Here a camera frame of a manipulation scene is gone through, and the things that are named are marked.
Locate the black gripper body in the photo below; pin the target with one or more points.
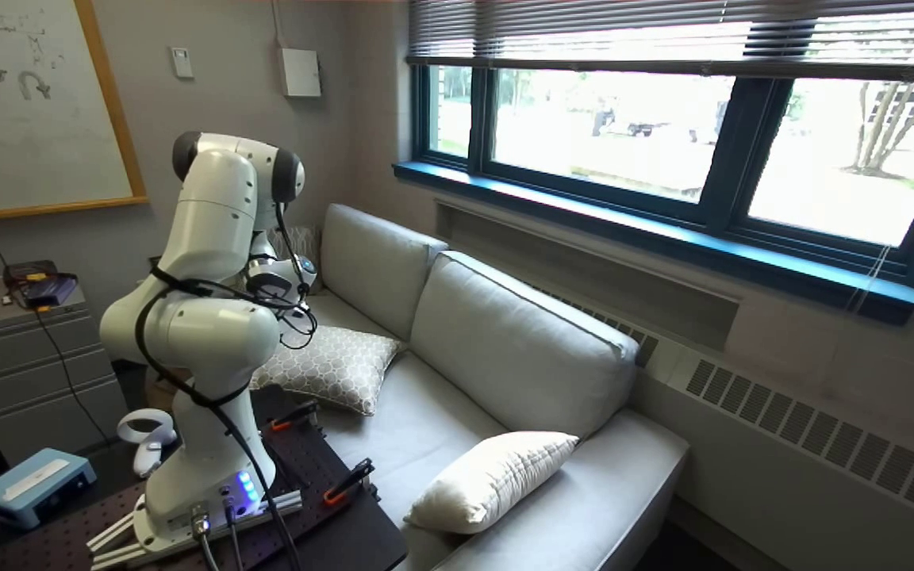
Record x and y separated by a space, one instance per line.
271 284

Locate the honeycomb patterned pillow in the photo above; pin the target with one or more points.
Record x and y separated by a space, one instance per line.
334 366

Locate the cream pleated pillow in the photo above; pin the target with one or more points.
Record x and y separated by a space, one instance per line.
490 479

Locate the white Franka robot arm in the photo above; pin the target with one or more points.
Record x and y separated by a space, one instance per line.
203 336

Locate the grey sofa back cushion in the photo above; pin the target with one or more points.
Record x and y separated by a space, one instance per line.
373 263
524 344

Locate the orange black clamp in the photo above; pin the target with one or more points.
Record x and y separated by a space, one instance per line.
349 479
294 415

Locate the grey sofa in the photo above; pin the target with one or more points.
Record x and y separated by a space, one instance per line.
425 424

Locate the white VR controller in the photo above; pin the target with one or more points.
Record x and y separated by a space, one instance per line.
146 461

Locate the dark device with purple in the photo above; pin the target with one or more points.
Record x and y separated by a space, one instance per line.
39 286

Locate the grey filing cabinet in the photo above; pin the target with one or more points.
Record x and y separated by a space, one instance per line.
32 369

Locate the black robot table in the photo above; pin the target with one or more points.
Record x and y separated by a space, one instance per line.
363 539

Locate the wood framed whiteboard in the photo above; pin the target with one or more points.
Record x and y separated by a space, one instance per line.
32 106

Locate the blue plastic box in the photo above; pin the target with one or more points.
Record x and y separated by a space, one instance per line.
29 486

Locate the window blinds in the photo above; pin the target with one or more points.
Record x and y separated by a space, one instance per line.
636 25

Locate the wide blue framed window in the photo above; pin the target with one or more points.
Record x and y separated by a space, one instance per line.
737 136

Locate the heater vent grille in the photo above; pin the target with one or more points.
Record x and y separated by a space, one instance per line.
796 429

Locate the white wall box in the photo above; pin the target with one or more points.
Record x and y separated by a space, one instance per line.
300 70

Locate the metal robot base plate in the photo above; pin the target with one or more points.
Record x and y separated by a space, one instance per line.
269 507

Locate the white wall thermostat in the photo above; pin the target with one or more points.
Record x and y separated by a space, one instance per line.
181 64

